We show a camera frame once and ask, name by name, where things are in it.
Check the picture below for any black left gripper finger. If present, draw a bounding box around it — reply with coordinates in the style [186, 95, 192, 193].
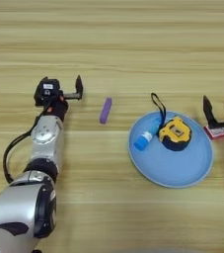
[62, 74, 84, 101]

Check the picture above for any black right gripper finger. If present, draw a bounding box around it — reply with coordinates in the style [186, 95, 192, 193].
[202, 95, 224, 130]

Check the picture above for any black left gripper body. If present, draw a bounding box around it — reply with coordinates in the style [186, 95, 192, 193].
[45, 93, 69, 123]

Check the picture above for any red white card box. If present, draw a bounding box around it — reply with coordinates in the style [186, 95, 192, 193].
[203, 125, 224, 141]

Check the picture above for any yellow black tape measure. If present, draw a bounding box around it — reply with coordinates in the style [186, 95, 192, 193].
[150, 92, 193, 152]

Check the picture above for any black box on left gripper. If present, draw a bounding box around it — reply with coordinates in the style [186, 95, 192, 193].
[34, 76, 61, 107]

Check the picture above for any blue round plate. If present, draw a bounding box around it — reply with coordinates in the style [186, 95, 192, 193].
[127, 111, 215, 190]

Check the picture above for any blue glue stick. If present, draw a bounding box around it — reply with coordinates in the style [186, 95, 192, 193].
[133, 118, 163, 152]

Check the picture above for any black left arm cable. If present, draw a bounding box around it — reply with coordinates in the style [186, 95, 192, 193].
[3, 104, 52, 185]

